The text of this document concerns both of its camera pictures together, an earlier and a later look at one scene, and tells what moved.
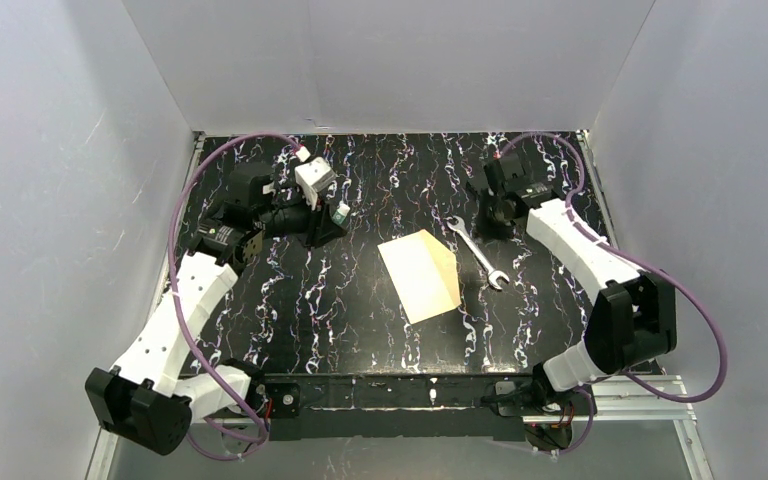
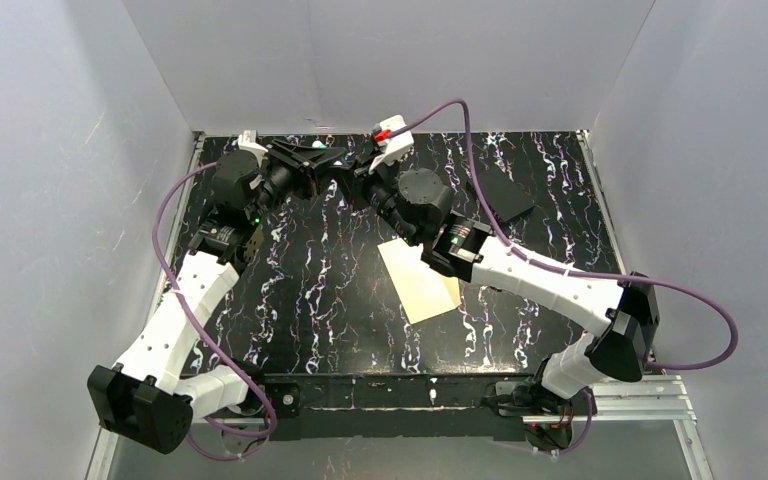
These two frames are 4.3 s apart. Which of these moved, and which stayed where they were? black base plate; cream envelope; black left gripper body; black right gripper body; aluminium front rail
Moved: black right gripper body; black left gripper body
Stayed: black base plate; cream envelope; aluminium front rail
